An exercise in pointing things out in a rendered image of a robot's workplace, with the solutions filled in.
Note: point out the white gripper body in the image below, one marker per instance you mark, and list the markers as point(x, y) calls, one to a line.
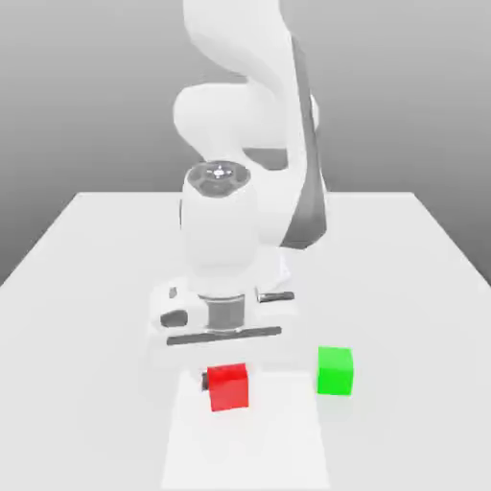
point(224, 336)

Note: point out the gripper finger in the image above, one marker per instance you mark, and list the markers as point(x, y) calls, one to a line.
point(205, 380)

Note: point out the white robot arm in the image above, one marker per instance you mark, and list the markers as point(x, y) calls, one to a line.
point(222, 230)

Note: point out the small red cube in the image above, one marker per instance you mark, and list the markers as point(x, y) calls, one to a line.
point(229, 387)

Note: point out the small green cube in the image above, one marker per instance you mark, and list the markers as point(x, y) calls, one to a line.
point(334, 371)

